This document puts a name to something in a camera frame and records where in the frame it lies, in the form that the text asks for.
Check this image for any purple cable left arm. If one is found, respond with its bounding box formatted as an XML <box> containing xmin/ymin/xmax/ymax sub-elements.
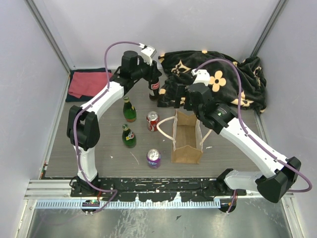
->
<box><xmin>73</xmin><ymin>41</ymin><xmax>146</xmax><ymax>214</ymax></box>

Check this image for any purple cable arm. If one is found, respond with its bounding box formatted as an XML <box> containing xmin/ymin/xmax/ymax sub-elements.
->
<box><xmin>73</xmin><ymin>41</ymin><xmax>146</xmax><ymax>214</ymax></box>
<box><xmin>194</xmin><ymin>59</ymin><xmax>313</xmax><ymax>193</ymax></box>

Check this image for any green bottle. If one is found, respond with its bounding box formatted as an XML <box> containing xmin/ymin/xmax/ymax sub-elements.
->
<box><xmin>122</xmin><ymin>124</ymin><xmax>137</xmax><ymax>148</ymax></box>
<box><xmin>123</xmin><ymin>97</ymin><xmax>137</xmax><ymax>122</ymax></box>

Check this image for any pink folded cloth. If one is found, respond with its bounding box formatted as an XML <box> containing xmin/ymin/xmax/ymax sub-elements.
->
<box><xmin>68</xmin><ymin>72</ymin><xmax>112</xmax><ymax>98</ymax></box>

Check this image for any green bottle far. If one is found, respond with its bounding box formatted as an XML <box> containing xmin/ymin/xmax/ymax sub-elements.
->
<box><xmin>123</xmin><ymin>97</ymin><xmax>137</xmax><ymax>122</ymax></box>

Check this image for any dark teal folded cloth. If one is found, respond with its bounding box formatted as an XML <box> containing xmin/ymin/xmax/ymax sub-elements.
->
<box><xmin>65</xmin><ymin>68</ymin><xmax>112</xmax><ymax>102</ymax></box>

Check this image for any black floral fleece blanket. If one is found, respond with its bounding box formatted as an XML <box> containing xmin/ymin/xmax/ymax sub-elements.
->
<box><xmin>158</xmin><ymin>51</ymin><xmax>266</xmax><ymax>114</ymax></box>

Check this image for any purple soda can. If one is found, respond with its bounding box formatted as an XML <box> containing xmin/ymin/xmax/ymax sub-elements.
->
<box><xmin>147</xmin><ymin>149</ymin><xmax>161</xmax><ymax>169</ymax></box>

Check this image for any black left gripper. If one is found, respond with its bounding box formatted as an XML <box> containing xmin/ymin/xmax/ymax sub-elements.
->
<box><xmin>132</xmin><ymin>56</ymin><xmax>162</xmax><ymax>82</ymax></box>

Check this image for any white slotted cable duct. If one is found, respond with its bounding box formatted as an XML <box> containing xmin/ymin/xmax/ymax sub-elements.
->
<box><xmin>35</xmin><ymin>199</ymin><xmax>221</xmax><ymax>209</ymax></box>

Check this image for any burlap canvas cat-print bag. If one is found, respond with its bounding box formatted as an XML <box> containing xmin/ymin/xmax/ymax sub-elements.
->
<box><xmin>157</xmin><ymin>110</ymin><xmax>212</xmax><ymax>164</ymax></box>

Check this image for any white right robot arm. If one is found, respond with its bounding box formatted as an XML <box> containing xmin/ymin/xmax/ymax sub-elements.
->
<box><xmin>174</xmin><ymin>83</ymin><xmax>301</xmax><ymax>203</ymax></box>

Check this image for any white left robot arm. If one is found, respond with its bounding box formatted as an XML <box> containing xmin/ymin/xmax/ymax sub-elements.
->
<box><xmin>66</xmin><ymin>46</ymin><xmax>162</xmax><ymax>196</ymax></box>

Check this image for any red cola can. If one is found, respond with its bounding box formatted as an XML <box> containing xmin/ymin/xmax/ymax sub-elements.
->
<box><xmin>147</xmin><ymin>111</ymin><xmax>159</xmax><ymax>131</ymax></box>

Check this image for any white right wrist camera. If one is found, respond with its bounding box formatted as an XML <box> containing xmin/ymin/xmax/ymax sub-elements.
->
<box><xmin>191</xmin><ymin>69</ymin><xmax>210</xmax><ymax>86</ymax></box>

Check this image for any aluminium frame rail front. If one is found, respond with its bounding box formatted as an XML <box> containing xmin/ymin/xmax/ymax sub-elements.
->
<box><xmin>24</xmin><ymin>178</ymin><xmax>295</xmax><ymax>199</ymax></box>

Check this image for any green bottle near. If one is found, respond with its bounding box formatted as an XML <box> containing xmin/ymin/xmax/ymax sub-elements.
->
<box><xmin>122</xmin><ymin>124</ymin><xmax>137</xmax><ymax>148</ymax></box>

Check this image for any black mounting base rail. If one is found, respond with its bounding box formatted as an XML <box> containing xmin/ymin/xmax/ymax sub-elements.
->
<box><xmin>69</xmin><ymin>177</ymin><xmax>234</xmax><ymax>202</ymax></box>

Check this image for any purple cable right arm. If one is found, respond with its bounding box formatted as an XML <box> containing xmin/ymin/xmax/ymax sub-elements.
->
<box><xmin>194</xmin><ymin>59</ymin><xmax>313</xmax><ymax>193</ymax></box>

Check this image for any glass cola bottle red cap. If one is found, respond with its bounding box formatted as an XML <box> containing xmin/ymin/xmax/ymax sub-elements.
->
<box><xmin>149</xmin><ymin>78</ymin><xmax>160</xmax><ymax>101</ymax></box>

